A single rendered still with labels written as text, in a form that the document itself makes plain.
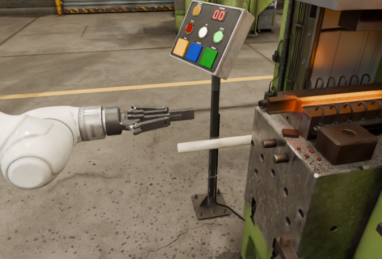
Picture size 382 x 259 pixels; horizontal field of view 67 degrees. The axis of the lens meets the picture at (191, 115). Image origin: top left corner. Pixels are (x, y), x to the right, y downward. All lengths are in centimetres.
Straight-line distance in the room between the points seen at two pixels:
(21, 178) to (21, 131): 9
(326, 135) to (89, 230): 144
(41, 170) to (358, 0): 76
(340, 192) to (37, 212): 172
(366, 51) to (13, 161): 113
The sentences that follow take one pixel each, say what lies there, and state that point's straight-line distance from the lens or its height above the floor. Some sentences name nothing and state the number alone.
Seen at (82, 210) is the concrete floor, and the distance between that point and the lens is 200.
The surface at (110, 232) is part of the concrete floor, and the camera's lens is 184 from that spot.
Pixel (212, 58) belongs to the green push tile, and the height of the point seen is 101.
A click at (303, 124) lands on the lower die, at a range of 90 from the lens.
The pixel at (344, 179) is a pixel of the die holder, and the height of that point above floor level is 89.
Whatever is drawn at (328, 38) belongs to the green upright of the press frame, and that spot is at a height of 113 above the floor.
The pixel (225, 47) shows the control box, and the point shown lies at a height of 106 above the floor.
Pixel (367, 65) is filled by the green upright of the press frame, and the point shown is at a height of 102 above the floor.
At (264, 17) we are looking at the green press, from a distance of 632.
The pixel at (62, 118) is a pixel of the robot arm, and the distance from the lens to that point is 74.
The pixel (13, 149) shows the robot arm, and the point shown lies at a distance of 61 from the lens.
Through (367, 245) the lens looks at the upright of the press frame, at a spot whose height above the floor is 65.
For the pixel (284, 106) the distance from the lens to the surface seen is 89.
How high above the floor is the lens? 138
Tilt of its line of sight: 29 degrees down
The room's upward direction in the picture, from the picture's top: straight up
